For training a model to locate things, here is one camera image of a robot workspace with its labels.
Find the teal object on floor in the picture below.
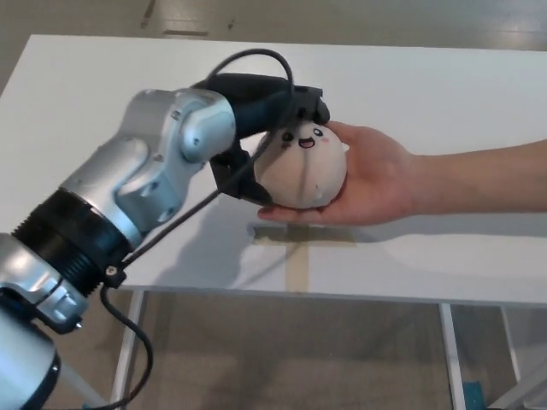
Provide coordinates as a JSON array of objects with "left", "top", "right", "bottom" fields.
[{"left": 464, "top": 379, "right": 486, "bottom": 410}]

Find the pink dumpling plush toy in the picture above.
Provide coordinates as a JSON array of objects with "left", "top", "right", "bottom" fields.
[{"left": 253, "top": 119, "right": 351, "bottom": 210}]

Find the person's bare hand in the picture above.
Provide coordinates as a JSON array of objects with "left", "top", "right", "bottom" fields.
[{"left": 257, "top": 121, "right": 419, "bottom": 227}]

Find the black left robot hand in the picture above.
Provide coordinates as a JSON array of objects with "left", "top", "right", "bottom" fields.
[{"left": 205, "top": 73, "right": 332, "bottom": 205}]

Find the white table leg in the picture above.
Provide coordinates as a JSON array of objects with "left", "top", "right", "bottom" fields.
[
  {"left": 499, "top": 305, "right": 526, "bottom": 385},
  {"left": 439, "top": 302, "right": 466, "bottom": 410},
  {"left": 111, "top": 290, "right": 149, "bottom": 407}
]

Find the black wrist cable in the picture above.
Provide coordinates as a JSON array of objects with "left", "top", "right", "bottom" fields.
[{"left": 83, "top": 48, "right": 300, "bottom": 410}]

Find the person's bare forearm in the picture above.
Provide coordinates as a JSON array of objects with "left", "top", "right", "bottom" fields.
[{"left": 412, "top": 138, "right": 547, "bottom": 214}]

